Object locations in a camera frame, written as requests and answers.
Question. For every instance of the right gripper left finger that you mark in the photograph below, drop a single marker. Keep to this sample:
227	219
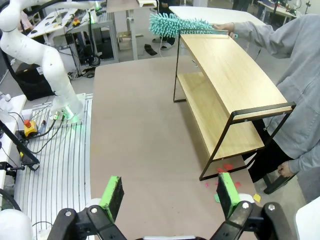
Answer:
110	197

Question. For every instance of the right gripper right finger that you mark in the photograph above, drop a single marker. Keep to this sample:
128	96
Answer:
228	195

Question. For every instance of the teal microfibre duster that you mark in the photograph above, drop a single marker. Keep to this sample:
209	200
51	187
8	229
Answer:
172	23

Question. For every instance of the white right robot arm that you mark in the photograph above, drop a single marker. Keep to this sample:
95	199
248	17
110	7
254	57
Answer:
12	225

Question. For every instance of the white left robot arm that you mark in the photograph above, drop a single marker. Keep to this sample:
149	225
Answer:
50	62

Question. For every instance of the person's right forearm grey sleeve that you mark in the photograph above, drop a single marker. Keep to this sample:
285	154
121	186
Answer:
265	32

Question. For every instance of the person's left forearm grey sleeve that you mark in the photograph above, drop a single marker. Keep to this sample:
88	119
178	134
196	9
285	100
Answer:
305	160

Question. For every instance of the person's left hand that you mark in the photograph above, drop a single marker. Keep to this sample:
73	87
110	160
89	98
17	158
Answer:
285	168

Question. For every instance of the person's right hand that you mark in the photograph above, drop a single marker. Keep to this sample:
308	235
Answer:
223	26

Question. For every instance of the green paper scrap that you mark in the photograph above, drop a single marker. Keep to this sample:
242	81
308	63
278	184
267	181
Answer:
217	198

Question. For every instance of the red paper scrap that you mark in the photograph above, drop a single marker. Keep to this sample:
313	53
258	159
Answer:
237	185

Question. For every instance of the yellow paper scrap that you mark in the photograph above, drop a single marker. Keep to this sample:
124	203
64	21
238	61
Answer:
257	197

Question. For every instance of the black flat bar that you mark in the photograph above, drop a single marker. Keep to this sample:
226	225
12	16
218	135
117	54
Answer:
280	183

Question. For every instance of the white table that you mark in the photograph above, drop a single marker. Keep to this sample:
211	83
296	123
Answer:
308	222

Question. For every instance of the yellow emergency stop button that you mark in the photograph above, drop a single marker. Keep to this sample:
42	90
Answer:
76	22
30	128

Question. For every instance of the person in grey hoodie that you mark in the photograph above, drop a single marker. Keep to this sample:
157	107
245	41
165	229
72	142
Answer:
305	87

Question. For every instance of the black bag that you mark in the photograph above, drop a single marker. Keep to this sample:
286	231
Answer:
32	85

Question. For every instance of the grey metal cabinet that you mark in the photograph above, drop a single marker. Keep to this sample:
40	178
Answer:
105	37

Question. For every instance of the person in sandals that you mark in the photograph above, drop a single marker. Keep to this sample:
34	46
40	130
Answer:
166	43

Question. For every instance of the white board black shapes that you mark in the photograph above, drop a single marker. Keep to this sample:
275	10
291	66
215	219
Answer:
50	22

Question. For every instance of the grey desk white legs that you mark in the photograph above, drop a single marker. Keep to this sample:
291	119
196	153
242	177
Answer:
125	6

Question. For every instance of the slotted aluminium base plate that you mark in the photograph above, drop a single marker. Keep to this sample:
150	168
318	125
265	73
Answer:
62	162

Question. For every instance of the black aluminium profile frame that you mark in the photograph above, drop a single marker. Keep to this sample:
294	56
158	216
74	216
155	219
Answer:
22	150

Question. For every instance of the wooden shelf black metal frame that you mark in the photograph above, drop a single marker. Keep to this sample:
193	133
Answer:
230	75

